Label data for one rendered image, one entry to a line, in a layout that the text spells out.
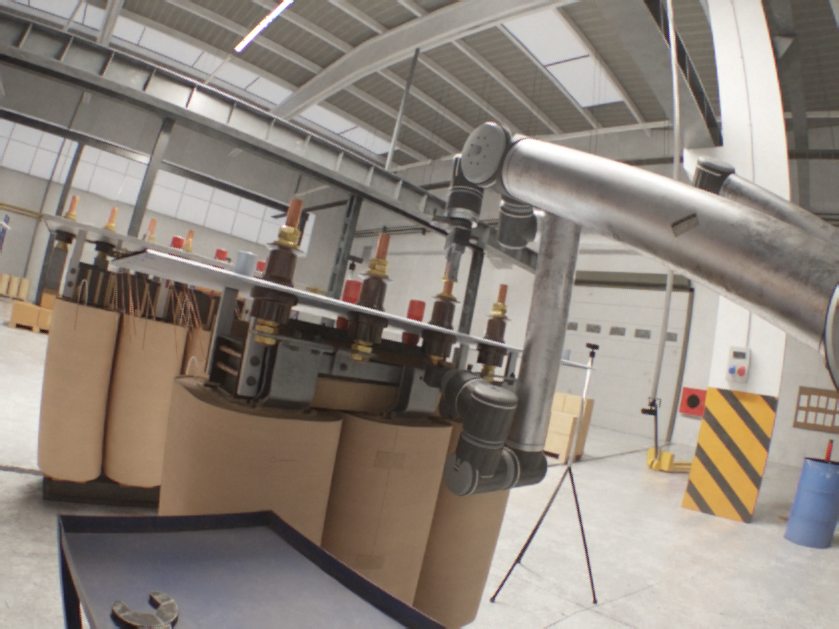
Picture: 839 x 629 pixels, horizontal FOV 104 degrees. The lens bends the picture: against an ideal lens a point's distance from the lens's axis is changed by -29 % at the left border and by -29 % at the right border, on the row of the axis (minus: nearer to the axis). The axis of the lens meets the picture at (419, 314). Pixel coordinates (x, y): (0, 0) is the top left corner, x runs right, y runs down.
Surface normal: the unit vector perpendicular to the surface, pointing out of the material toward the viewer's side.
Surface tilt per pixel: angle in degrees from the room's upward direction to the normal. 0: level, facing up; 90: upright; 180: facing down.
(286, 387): 90
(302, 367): 90
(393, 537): 90
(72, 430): 90
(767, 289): 121
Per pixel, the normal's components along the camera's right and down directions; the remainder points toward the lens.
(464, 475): -0.77, -0.14
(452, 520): -0.06, -0.09
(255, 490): 0.57, 0.05
